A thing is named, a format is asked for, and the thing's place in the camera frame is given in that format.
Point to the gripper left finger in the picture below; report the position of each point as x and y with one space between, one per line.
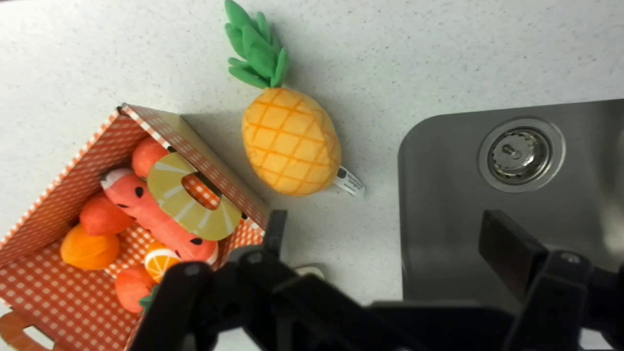
253 292

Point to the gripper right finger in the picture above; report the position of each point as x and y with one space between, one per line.
551 292

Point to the orange slice plush toy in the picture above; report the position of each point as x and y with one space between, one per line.
158 261

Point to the red-orange plush with green leaf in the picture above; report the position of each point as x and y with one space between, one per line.
130 287

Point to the watermelon slice plush toy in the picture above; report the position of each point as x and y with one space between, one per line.
134 200

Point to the red-orange round plush toy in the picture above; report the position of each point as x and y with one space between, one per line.
145 155
102 217

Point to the orange round plush toy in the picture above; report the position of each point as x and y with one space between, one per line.
87 249

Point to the orange checkered basket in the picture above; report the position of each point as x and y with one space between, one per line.
63 292

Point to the small white object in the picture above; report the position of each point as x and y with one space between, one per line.
312 269

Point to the stainless steel sink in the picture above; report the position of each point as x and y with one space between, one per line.
448 219

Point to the sink drain strainer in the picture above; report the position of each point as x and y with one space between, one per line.
519 155

